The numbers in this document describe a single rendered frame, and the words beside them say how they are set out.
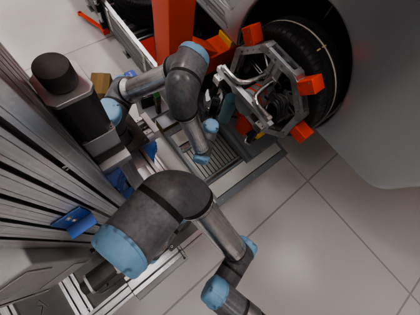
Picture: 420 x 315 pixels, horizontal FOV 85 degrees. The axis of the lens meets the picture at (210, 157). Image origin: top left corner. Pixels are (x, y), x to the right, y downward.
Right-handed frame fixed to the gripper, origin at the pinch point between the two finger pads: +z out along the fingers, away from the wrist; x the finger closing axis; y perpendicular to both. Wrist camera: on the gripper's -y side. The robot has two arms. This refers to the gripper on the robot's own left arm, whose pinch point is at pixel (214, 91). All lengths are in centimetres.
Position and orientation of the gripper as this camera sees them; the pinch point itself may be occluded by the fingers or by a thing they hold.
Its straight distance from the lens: 136.8
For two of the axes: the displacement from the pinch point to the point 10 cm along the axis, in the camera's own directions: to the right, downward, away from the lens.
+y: -1.5, 3.6, 9.2
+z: 1.3, -9.2, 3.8
